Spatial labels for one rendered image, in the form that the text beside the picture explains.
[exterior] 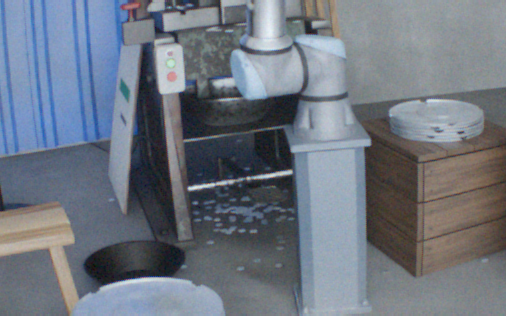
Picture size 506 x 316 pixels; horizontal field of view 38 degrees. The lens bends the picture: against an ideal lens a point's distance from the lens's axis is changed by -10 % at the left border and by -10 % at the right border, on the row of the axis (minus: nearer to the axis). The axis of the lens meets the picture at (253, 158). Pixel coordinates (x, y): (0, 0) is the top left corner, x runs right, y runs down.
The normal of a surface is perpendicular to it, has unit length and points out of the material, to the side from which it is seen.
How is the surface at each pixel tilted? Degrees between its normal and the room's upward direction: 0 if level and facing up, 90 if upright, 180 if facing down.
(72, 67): 90
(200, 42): 90
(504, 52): 90
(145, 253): 48
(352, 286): 90
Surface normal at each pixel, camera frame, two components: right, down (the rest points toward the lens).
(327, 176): 0.05, 0.29
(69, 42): 0.26, 0.26
